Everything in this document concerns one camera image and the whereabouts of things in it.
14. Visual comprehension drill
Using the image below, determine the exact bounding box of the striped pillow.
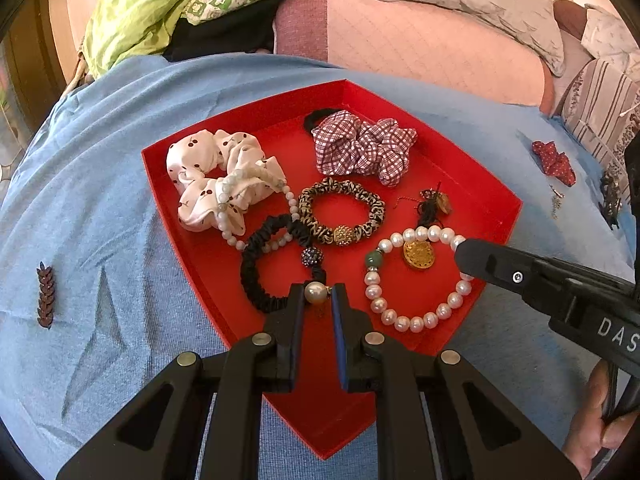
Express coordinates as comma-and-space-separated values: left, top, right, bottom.
560, 57, 640, 171

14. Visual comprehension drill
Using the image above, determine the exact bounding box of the beige cloth strap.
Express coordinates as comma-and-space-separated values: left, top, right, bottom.
62, 52, 98, 96

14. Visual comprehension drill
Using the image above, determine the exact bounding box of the pearl bracelet with green bead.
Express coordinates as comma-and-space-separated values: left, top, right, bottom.
366, 225, 475, 333

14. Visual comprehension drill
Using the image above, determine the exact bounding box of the pink bed sheet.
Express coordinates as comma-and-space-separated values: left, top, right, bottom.
272, 0, 556, 108

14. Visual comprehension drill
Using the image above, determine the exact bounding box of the pearl earring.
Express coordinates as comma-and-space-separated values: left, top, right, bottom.
304, 282, 333, 306

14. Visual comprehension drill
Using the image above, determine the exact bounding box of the brown pillow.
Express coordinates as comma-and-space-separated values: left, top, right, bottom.
552, 0, 591, 41

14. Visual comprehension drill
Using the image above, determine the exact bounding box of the white grey bead bracelet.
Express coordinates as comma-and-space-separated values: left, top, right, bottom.
215, 162, 303, 253

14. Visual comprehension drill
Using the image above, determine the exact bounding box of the dark claw hair clip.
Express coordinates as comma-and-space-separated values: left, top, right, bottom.
599, 172, 623, 231

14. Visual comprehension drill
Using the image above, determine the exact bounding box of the brown leaf hair clip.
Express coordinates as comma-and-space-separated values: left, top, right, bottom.
36, 262, 56, 331

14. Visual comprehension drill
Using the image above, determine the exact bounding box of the green quilt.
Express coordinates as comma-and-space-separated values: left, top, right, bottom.
82, 0, 436, 76

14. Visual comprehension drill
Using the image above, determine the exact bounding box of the leopard print hair tie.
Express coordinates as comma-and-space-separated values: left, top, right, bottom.
298, 177, 387, 248

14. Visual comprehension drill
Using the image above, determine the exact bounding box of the red dotted bow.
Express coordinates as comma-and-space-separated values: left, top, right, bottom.
531, 140, 577, 186

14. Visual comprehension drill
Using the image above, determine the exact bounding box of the gold round pendant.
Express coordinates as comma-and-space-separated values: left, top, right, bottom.
402, 241, 437, 271

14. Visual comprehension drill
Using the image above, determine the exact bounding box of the white floral pillow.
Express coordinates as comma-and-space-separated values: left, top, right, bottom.
582, 4, 640, 68

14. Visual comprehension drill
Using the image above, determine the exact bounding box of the black cloth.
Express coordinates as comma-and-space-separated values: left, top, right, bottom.
162, 7, 281, 61

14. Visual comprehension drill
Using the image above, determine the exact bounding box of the person's right hand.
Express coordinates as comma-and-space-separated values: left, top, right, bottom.
562, 360, 640, 467

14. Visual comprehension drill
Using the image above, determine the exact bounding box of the red plaid scrunchie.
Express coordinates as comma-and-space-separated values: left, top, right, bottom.
311, 112, 418, 188

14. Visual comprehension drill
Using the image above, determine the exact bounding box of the wooden window frame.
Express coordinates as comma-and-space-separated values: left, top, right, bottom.
10, 0, 68, 111

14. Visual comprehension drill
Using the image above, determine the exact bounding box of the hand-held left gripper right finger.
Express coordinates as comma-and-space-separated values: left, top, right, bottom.
331, 282, 583, 480

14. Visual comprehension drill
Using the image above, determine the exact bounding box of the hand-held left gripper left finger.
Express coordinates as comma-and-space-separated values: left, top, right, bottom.
56, 283, 307, 480

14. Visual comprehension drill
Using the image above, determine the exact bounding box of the white cherry-print scrunchie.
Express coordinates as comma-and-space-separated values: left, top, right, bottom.
166, 129, 287, 233

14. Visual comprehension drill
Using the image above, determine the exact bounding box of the red tray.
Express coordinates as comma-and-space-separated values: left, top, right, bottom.
141, 78, 523, 461

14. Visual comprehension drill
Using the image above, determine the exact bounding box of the black cord gold charm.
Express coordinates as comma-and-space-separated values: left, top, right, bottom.
417, 182, 453, 228

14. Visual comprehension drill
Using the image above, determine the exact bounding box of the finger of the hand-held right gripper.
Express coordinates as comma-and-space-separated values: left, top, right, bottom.
454, 239, 576, 308

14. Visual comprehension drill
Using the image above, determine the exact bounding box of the black elastic hair tie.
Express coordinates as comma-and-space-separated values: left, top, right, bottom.
304, 108, 346, 133

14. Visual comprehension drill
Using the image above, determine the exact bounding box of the stained glass window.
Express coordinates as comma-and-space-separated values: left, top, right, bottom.
0, 45, 36, 196

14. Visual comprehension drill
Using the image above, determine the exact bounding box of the blue blanket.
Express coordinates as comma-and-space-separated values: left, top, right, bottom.
0, 55, 640, 480

